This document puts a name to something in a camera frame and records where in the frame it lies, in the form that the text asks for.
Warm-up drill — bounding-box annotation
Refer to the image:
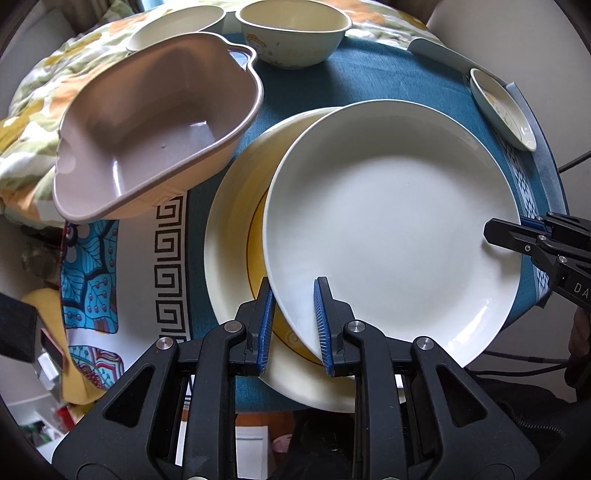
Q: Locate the pink phone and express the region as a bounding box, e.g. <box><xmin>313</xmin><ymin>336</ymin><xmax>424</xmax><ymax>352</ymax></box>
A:
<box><xmin>39</xmin><ymin>327</ymin><xmax>66</xmax><ymax>371</ymax></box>

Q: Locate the large white plate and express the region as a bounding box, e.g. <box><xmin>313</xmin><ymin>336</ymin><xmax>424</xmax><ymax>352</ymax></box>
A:
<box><xmin>262</xmin><ymin>99</ymin><xmax>522</xmax><ymax>374</ymax></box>

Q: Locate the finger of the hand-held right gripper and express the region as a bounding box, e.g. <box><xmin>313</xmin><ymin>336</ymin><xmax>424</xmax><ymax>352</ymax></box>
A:
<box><xmin>531</xmin><ymin>211</ymin><xmax>591</xmax><ymax>278</ymax></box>
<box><xmin>483</xmin><ymin>218</ymin><xmax>555</xmax><ymax>254</ymax></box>

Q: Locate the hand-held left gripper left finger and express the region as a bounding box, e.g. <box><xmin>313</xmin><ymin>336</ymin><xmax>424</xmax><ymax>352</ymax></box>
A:
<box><xmin>52</xmin><ymin>277</ymin><xmax>277</xmax><ymax>480</ymax></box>

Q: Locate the black cable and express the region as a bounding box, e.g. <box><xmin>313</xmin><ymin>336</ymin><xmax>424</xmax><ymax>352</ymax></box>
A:
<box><xmin>480</xmin><ymin>348</ymin><xmax>575</xmax><ymax>376</ymax></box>

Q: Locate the small printed plate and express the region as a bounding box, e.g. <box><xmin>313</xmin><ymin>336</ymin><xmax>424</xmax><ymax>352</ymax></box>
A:
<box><xmin>468</xmin><ymin>68</ymin><xmax>539</xmax><ymax>153</ymax></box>

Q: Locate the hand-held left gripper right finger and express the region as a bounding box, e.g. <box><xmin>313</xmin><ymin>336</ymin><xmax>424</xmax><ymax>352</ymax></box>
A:
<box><xmin>314</xmin><ymin>277</ymin><xmax>550</xmax><ymax>480</ymax></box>

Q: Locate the light blue mat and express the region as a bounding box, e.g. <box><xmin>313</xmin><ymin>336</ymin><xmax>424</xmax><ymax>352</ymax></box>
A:
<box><xmin>409</xmin><ymin>37</ymin><xmax>568</xmax><ymax>217</ymax></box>

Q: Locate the pink bowl with handles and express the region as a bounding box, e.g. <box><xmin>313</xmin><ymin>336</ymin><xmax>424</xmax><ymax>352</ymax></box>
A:
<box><xmin>52</xmin><ymin>32</ymin><xmax>265</xmax><ymax>225</ymax></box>

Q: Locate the blue patterned tablecloth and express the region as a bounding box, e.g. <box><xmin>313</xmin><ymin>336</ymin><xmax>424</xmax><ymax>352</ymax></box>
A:
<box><xmin>60</xmin><ymin>32</ymin><xmax>568</xmax><ymax>416</ymax></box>

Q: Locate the cream bowl with print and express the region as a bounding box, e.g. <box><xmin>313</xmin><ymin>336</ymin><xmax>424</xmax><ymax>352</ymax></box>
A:
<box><xmin>235</xmin><ymin>0</ymin><xmax>354</xmax><ymax>70</ymax></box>

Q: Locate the black box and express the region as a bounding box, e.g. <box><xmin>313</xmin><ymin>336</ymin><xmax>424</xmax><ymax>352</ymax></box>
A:
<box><xmin>0</xmin><ymin>291</ymin><xmax>43</xmax><ymax>366</ymax></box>

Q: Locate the white box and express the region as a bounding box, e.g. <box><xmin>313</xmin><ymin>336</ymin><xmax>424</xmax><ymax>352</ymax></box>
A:
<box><xmin>235</xmin><ymin>425</ymin><xmax>271</xmax><ymax>466</ymax></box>

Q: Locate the floral blanket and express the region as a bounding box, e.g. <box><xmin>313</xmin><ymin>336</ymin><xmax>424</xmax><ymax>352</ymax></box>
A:
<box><xmin>0</xmin><ymin>0</ymin><xmax>444</xmax><ymax>227</ymax></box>

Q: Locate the cream plate with yellow ring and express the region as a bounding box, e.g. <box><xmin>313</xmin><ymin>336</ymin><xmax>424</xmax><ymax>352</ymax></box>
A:
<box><xmin>204</xmin><ymin>107</ymin><xmax>358</xmax><ymax>414</ymax></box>

